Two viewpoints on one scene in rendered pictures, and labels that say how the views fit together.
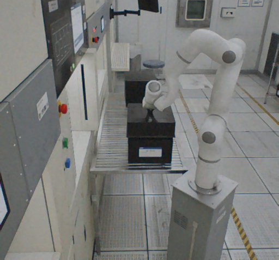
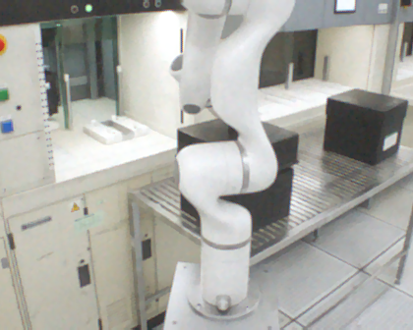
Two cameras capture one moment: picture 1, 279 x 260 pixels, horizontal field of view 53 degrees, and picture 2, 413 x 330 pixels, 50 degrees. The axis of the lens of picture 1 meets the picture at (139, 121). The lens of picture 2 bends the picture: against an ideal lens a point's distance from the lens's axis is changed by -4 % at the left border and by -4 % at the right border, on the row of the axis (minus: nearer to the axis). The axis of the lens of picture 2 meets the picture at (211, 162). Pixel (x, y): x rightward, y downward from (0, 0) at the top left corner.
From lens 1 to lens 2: 127 cm
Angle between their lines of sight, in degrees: 45
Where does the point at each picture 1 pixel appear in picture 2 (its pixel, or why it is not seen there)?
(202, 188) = (200, 296)
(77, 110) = (173, 103)
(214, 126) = (190, 151)
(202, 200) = (171, 308)
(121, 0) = not seen: outside the picture
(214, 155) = (209, 229)
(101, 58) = (366, 68)
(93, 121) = not seen: hidden behind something
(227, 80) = (218, 53)
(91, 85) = not seen: hidden behind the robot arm
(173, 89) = (186, 68)
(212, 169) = (208, 259)
